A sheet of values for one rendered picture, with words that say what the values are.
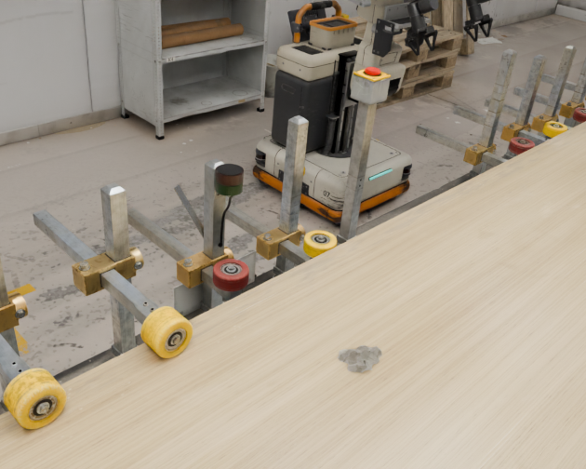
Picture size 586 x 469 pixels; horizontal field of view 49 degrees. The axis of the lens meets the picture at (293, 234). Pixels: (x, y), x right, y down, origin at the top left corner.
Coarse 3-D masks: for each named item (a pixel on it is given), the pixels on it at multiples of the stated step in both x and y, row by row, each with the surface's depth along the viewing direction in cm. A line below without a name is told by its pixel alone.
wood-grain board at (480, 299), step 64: (576, 128) 233; (448, 192) 182; (512, 192) 185; (576, 192) 189; (320, 256) 149; (384, 256) 151; (448, 256) 154; (512, 256) 156; (576, 256) 159; (192, 320) 126; (256, 320) 128; (320, 320) 129; (384, 320) 131; (448, 320) 133; (512, 320) 135; (576, 320) 137; (64, 384) 109; (128, 384) 111; (192, 384) 112; (256, 384) 113; (320, 384) 114; (384, 384) 116; (448, 384) 117; (512, 384) 119; (576, 384) 120; (0, 448) 98; (64, 448) 99; (128, 448) 100; (192, 448) 101; (256, 448) 102; (320, 448) 103; (384, 448) 104; (448, 448) 105; (512, 448) 106; (576, 448) 107
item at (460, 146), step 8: (416, 128) 245; (424, 128) 242; (432, 128) 243; (424, 136) 243; (432, 136) 241; (440, 136) 238; (448, 136) 238; (448, 144) 236; (456, 144) 234; (464, 144) 233; (464, 152) 233; (488, 160) 227; (496, 160) 224; (504, 160) 224
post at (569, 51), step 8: (568, 48) 247; (576, 48) 247; (568, 56) 248; (560, 64) 251; (568, 64) 249; (560, 72) 252; (568, 72) 252; (560, 80) 253; (552, 88) 257; (560, 88) 254; (552, 96) 258; (560, 96) 257; (552, 104) 259; (544, 112) 262; (552, 112) 260; (544, 136) 265
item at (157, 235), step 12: (132, 216) 164; (144, 216) 165; (144, 228) 161; (156, 228) 160; (156, 240) 158; (168, 240) 156; (168, 252) 156; (180, 252) 152; (192, 252) 153; (204, 276) 148; (216, 288) 145; (228, 300) 143
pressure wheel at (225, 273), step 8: (216, 264) 142; (224, 264) 142; (232, 264) 143; (240, 264) 142; (216, 272) 139; (224, 272) 140; (232, 272) 140; (240, 272) 140; (248, 272) 141; (216, 280) 139; (224, 280) 138; (232, 280) 138; (240, 280) 139; (224, 288) 139; (232, 288) 139; (240, 288) 140
